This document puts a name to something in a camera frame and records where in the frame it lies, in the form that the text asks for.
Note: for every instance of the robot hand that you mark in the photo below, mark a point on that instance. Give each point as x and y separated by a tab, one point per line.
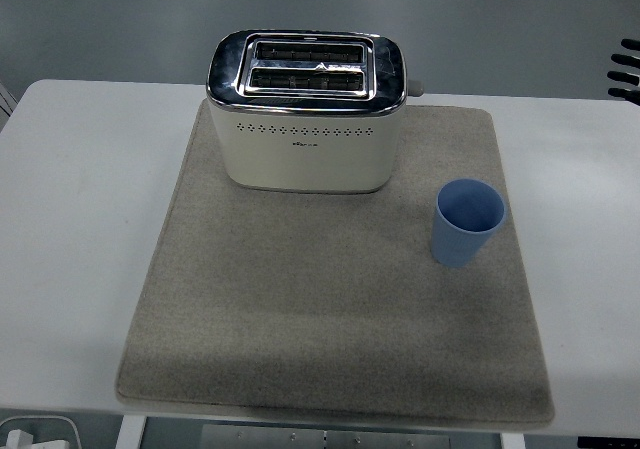
627	76

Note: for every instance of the blue ribbed plastic cup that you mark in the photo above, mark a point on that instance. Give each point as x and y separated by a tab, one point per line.
455	244

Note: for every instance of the cream and chrome toaster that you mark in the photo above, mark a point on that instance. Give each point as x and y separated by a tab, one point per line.
305	159

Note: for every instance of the black object below table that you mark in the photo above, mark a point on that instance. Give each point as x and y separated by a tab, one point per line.
607	443

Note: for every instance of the beige fabric table mat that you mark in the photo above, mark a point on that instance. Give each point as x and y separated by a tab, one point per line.
325	309

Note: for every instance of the white table leg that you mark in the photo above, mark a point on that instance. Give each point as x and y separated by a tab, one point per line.
512	442
130	434

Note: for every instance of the grey metal plate with screws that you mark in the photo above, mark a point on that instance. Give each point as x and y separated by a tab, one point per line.
325	439

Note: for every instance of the grey bin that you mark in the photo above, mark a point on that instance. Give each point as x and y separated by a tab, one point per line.
70	431

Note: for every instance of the white block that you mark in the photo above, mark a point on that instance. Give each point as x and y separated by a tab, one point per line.
20	440

